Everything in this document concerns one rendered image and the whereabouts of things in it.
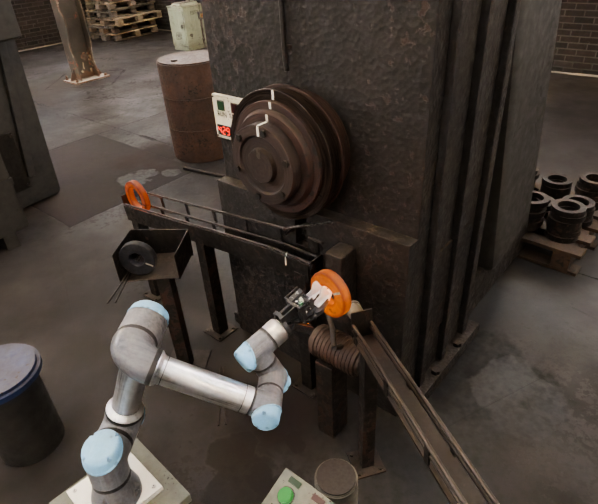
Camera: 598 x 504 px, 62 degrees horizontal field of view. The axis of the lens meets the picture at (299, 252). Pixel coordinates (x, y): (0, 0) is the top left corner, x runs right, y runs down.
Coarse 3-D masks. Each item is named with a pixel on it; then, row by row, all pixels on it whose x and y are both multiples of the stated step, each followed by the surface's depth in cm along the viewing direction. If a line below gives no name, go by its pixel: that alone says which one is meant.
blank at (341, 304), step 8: (320, 272) 152; (328, 272) 151; (312, 280) 157; (320, 280) 153; (328, 280) 150; (336, 280) 149; (336, 288) 148; (344, 288) 148; (336, 296) 150; (344, 296) 148; (328, 304) 155; (336, 304) 152; (344, 304) 149; (328, 312) 157; (336, 312) 153; (344, 312) 151
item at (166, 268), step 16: (128, 240) 216; (144, 240) 220; (160, 240) 219; (176, 240) 219; (112, 256) 201; (160, 256) 221; (176, 256) 200; (160, 272) 210; (176, 272) 208; (160, 288) 218; (176, 288) 223; (176, 304) 223; (176, 320) 227; (176, 336) 233; (176, 352) 239; (192, 352) 253; (208, 352) 252
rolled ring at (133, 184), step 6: (132, 180) 260; (126, 186) 263; (132, 186) 258; (138, 186) 256; (126, 192) 266; (132, 192) 267; (138, 192) 256; (144, 192) 256; (132, 198) 268; (144, 198) 256; (132, 204) 268; (138, 204) 268; (144, 204) 258
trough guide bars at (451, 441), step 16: (368, 352) 152; (400, 368) 147; (384, 384) 142; (416, 384) 138; (400, 400) 133; (432, 416) 130; (416, 432) 126; (448, 432) 122; (432, 448) 119; (464, 464) 116; (448, 480) 111; (480, 480) 110
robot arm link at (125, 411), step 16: (144, 304) 139; (128, 320) 134; (144, 320) 134; (160, 320) 138; (160, 336) 137; (128, 384) 146; (144, 384) 150; (112, 400) 156; (128, 400) 150; (112, 416) 153; (128, 416) 153; (144, 416) 165; (128, 432) 154
